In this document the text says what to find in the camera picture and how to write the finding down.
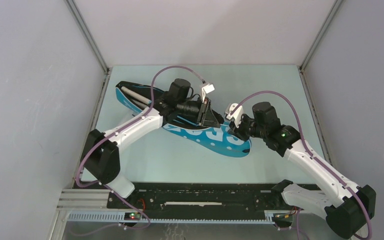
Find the blue racket bag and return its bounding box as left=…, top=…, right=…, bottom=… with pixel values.
left=115, top=81, right=252, bottom=158

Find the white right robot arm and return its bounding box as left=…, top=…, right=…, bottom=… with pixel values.
left=225, top=102, right=377, bottom=239

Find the grey cable duct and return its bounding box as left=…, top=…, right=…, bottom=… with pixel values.
left=66, top=211, right=275, bottom=224

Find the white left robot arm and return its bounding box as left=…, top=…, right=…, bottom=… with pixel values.
left=80, top=78, right=223, bottom=208

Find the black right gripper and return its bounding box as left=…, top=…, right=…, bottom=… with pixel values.
left=228, top=113, right=266, bottom=143

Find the aluminium frame post left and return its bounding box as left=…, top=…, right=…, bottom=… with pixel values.
left=64, top=0, right=110, bottom=75

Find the blue racket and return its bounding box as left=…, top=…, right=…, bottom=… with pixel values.
left=121, top=86, right=152, bottom=105

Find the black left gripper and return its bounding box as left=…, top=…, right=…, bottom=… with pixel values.
left=177, top=96, right=221, bottom=129

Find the aluminium frame post right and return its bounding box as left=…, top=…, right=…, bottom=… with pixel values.
left=299, top=0, right=345, bottom=73

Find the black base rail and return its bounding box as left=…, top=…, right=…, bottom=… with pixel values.
left=106, top=182, right=297, bottom=220

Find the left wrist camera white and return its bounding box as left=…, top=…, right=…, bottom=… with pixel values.
left=199, top=82, right=215, bottom=101

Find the aluminium frame post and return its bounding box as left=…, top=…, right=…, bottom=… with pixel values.
left=64, top=0, right=110, bottom=75
left=299, top=0, right=345, bottom=73

